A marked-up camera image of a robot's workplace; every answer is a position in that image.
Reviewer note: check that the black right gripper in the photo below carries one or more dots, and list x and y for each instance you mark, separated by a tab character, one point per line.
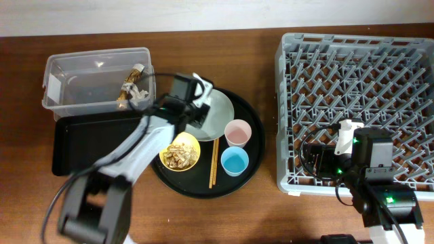
326	152

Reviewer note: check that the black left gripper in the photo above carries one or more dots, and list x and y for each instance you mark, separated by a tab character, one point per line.
200	120

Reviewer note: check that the grey round plate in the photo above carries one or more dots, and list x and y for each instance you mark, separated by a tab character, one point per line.
220	114

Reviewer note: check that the yellow plastic bowl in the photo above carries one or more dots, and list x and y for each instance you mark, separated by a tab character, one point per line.
183	138

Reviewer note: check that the peanut shells and rice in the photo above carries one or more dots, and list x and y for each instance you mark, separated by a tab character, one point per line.
180	156

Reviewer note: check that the wooden chopstick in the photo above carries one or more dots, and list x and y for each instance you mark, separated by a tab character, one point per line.
215	160
211	164

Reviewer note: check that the brown paper wrapper stick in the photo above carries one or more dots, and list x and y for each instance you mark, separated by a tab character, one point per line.
134	75

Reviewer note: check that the pink plastic cup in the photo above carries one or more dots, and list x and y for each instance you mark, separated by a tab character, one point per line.
237	133

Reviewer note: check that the blue plastic cup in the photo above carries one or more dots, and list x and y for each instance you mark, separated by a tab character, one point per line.
234	161

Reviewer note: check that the white paper napkin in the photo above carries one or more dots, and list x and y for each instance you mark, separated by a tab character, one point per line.
130	91

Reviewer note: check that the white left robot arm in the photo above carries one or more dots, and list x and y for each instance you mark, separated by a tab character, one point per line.
97	204

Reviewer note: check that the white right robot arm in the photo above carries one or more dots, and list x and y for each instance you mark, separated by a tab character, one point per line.
390	211

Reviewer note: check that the grey plastic dishwasher rack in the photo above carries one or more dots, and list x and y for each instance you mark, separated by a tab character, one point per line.
386	82

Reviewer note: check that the black rectangular waste tray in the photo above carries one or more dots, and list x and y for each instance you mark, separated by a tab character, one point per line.
81	140

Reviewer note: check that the clear plastic waste bin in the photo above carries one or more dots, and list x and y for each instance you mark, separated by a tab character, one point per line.
90	82

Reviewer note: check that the round black serving tray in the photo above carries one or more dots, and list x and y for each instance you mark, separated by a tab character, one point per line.
194	182

